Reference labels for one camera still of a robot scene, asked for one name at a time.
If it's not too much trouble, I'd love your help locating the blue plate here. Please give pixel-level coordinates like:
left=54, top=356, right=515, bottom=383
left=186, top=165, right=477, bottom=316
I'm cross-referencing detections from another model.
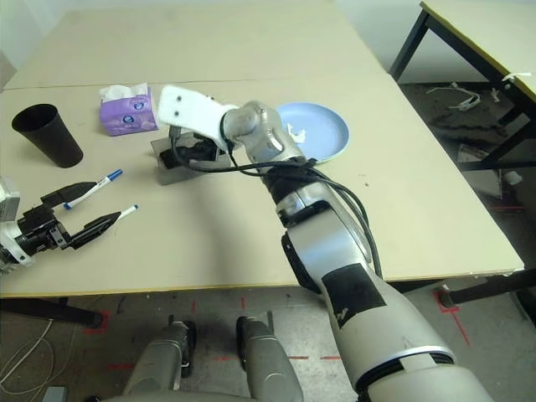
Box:
left=274, top=102, right=351, bottom=165

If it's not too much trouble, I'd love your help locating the black plastic cup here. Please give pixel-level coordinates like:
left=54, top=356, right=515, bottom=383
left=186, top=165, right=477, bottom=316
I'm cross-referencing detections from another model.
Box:
left=11, top=103, right=85, bottom=169

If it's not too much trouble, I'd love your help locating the black table leg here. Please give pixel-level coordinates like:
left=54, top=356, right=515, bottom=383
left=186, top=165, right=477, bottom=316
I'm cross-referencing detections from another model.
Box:
left=0, top=296, right=104, bottom=328
left=393, top=270, right=536, bottom=306

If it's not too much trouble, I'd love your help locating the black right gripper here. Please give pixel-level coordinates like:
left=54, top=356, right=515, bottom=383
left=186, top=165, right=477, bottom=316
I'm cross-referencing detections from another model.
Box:
left=183, top=131, right=225, bottom=164

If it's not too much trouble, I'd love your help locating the grey board piece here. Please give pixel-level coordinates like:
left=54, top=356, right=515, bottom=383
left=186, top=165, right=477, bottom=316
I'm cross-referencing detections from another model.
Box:
left=456, top=143, right=494, bottom=165

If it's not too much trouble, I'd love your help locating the grey robot torso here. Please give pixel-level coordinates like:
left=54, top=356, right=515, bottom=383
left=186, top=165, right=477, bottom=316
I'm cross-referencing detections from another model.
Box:
left=95, top=389, right=302, bottom=402

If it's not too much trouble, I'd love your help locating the white plastic scrap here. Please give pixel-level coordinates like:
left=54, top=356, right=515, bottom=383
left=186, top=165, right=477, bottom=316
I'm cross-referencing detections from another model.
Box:
left=447, top=94, right=482, bottom=112
left=425, top=82, right=461, bottom=96

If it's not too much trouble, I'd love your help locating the grey robot leg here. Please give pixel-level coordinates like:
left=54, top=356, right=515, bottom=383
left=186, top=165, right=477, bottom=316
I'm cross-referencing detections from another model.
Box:
left=123, top=320, right=198, bottom=394
left=236, top=316, right=305, bottom=402

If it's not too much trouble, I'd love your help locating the white tissue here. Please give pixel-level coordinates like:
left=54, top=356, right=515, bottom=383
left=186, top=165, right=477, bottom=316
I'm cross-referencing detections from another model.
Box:
left=286, top=121, right=309, bottom=146

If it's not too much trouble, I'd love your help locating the white cable tie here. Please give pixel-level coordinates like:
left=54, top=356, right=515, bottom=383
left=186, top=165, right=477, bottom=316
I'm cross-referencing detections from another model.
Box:
left=500, top=70, right=533, bottom=85

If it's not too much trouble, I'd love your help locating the white floor cable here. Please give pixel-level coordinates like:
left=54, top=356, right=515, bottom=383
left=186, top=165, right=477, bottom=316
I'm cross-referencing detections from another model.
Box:
left=0, top=320, right=55, bottom=394

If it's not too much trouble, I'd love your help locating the grey robot left leg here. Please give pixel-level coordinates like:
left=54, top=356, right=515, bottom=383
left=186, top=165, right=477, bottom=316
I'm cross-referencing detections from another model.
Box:
left=123, top=320, right=198, bottom=394

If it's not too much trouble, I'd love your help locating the grey robot right leg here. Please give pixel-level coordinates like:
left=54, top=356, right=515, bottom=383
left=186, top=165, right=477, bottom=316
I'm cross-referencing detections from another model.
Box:
left=236, top=316, right=305, bottom=402

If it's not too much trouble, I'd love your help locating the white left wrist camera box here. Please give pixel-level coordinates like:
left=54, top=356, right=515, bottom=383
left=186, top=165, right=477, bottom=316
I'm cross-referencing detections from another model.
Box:
left=0, top=175, right=33, bottom=273

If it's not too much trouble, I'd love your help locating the side table with black legs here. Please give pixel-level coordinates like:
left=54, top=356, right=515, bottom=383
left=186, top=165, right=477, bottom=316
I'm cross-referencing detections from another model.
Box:
left=389, top=0, right=536, bottom=171

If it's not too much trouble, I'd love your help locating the white marker with blue cap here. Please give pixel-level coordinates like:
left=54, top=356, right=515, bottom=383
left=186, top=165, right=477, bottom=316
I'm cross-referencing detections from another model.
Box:
left=62, top=168, right=124, bottom=209
left=112, top=204, right=139, bottom=221

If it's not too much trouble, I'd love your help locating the grey glasses case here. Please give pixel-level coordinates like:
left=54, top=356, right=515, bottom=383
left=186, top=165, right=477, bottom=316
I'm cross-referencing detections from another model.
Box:
left=150, top=133, right=229, bottom=188

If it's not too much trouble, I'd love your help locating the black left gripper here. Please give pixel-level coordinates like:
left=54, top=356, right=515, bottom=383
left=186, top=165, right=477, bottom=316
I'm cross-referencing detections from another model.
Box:
left=16, top=180, right=123, bottom=252

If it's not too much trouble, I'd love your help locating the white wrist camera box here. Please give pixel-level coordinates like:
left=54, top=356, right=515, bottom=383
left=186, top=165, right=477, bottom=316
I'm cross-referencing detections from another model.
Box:
left=157, top=85, right=240, bottom=146
left=0, top=175, right=33, bottom=273

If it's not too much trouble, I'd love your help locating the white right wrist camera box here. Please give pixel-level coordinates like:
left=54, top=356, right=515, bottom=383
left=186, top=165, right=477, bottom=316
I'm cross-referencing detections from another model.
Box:
left=157, top=85, right=240, bottom=146

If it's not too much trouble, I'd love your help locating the purple tissue pack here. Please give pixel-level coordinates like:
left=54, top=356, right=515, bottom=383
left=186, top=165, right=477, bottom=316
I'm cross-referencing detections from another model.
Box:
left=99, top=82, right=160, bottom=137

